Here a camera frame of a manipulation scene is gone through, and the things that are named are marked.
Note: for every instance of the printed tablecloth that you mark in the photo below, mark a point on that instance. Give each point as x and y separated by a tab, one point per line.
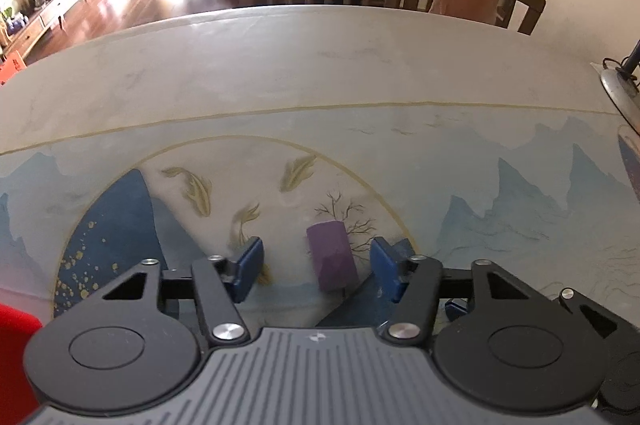
320	80

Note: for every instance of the metal stand base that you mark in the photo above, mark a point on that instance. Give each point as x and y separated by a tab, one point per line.
620	90

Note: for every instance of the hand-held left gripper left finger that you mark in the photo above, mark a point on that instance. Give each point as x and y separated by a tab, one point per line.
250	266

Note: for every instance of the white tv console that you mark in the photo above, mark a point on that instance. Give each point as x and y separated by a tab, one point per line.
50	12

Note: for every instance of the red gift box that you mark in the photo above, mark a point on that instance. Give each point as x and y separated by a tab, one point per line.
10	67

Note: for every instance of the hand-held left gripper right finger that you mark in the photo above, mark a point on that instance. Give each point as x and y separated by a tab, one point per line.
385	270

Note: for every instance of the purple block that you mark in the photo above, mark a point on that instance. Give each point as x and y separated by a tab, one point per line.
332	261

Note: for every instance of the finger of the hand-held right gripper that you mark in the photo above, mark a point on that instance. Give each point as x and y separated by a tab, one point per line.
590	315

